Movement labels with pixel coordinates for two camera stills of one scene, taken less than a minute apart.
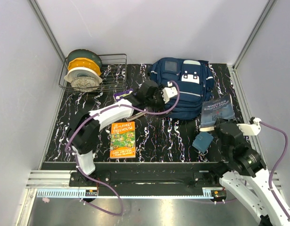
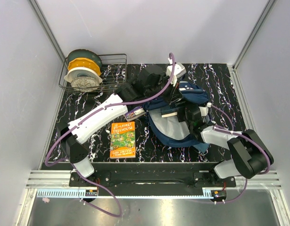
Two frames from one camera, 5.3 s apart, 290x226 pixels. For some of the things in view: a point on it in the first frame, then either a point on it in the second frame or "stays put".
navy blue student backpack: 195,79 -> 168,130
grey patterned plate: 85,84 stays put
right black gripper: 217,129 -> 180,110
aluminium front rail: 61,179 stays put
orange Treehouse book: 122,141 stays put
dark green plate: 85,53 stays put
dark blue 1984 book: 213,109 -> 169,113
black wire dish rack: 114,75 stays put
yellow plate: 84,62 stays put
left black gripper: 159,92 -> 174,94
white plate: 82,71 stays put
